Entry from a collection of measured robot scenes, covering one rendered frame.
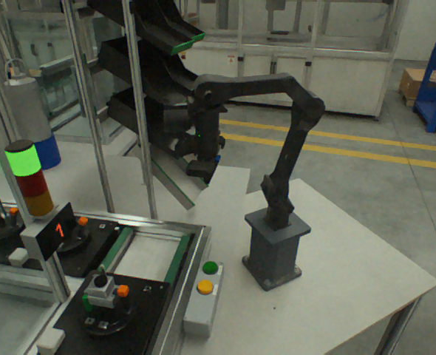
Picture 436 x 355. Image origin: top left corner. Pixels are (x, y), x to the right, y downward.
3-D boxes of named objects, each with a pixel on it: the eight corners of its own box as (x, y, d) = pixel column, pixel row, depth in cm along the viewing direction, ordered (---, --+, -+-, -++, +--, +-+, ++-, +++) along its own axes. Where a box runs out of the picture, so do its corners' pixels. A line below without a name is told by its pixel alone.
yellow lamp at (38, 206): (58, 203, 70) (52, 185, 67) (44, 218, 66) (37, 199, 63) (38, 201, 71) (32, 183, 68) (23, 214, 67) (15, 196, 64)
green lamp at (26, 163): (46, 164, 65) (39, 143, 62) (29, 177, 61) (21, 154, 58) (25, 162, 66) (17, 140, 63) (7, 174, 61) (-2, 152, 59)
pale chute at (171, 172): (202, 191, 122) (209, 186, 120) (187, 211, 112) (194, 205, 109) (151, 135, 118) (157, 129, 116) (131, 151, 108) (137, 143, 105)
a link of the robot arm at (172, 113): (212, 77, 75) (161, 78, 73) (217, 87, 68) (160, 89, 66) (212, 122, 81) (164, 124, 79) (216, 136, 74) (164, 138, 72)
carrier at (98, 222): (120, 225, 111) (114, 196, 104) (83, 279, 91) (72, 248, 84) (58, 217, 115) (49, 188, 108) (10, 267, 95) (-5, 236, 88)
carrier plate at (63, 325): (171, 287, 89) (170, 282, 88) (137, 376, 69) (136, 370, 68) (92, 274, 93) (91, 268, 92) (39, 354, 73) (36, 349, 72)
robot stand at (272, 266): (302, 275, 104) (312, 228, 93) (265, 292, 98) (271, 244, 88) (276, 246, 115) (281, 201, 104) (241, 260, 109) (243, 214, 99)
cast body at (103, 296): (122, 293, 78) (117, 274, 74) (114, 308, 74) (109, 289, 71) (90, 288, 79) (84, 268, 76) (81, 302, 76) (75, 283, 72)
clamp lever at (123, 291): (133, 305, 78) (128, 285, 74) (129, 313, 76) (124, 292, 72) (120, 303, 79) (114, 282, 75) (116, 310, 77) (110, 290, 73)
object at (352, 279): (437, 288, 103) (441, 282, 101) (179, 447, 68) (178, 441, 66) (298, 183, 156) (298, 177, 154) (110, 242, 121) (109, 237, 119)
